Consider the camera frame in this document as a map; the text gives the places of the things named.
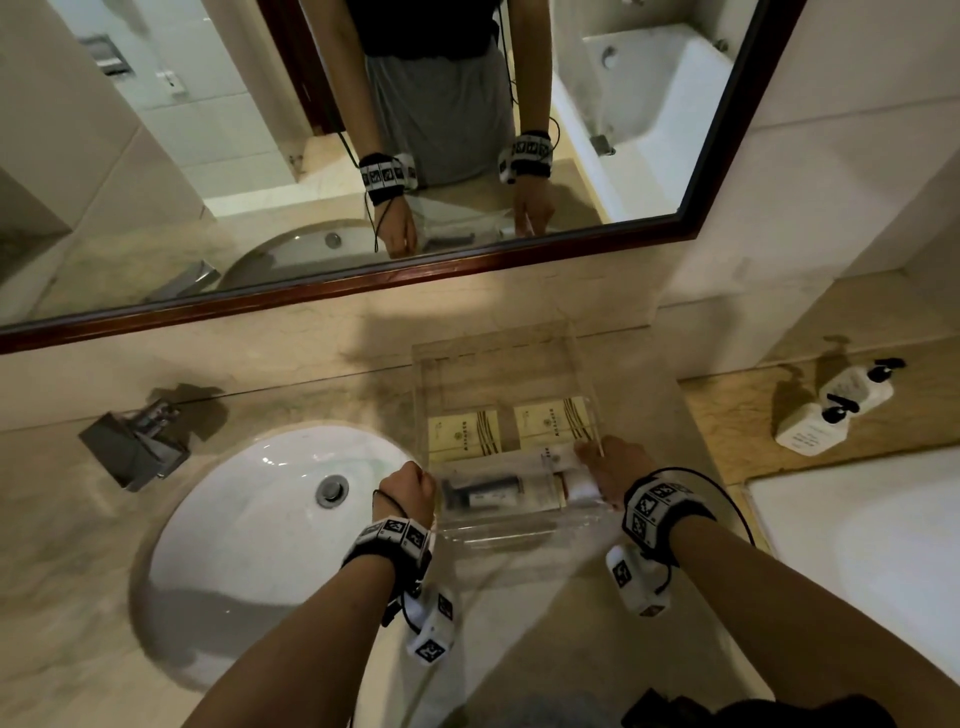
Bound person's left hand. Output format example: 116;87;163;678
372;460;438;531

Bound person's right hand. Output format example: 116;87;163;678
573;435;662;512

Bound clear acrylic amenity box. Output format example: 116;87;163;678
410;321;625;558

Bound person's left forearm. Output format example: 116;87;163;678
182;552;399;728

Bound person's right forearm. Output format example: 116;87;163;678
663;516;960;728

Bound white toiletry tube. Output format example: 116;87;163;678
541;441;603;506

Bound beige striped amenity packet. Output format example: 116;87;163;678
513;396;599;452
426;410;503;460

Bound black item in clear wrap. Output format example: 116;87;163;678
438;474;528;514

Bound left wristband with markers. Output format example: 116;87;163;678
342;516;437;595

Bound wristband with markers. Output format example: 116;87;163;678
621;468;718;565
342;516;437;595

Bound right wristband with markers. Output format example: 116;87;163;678
621;468;718;565

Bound white oval sink basin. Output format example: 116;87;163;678
133;425;423;693

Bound white pump bottle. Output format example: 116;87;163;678
818;357;908;413
774;394;861;458

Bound chrome square faucet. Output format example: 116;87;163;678
78;396;193;494

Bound white bathtub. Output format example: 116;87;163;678
745;445;960;685

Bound person's black clothing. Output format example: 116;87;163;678
621;687;899;728

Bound dark wood framed mirror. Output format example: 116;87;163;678
0;0;809;356

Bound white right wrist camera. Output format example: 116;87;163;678
605;543;673;618

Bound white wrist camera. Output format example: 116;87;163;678
403;586;459;666
605;543;673;618

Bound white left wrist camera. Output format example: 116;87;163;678
403;586;459;666

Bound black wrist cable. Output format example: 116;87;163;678
657;466;756;547

